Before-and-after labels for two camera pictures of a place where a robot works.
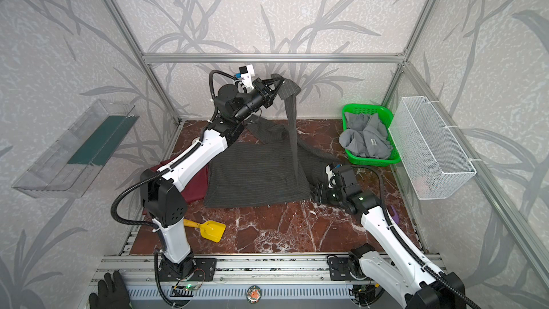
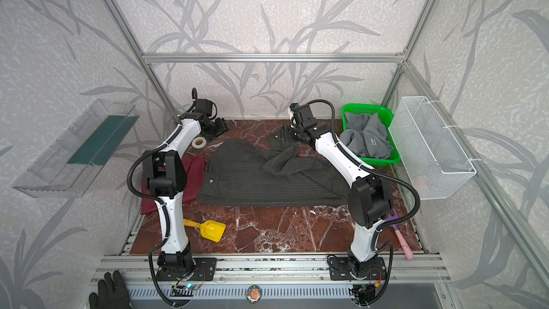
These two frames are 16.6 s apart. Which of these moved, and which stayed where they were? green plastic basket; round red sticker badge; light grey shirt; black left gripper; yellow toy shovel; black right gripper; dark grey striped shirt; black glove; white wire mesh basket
Moved: black left gripper; dark grey striped shirt; black right gripper
Stayed: white wire mesh basket; green plastic basket; light grey shirt; black glove; round red sticker badge; yellow toy shovel
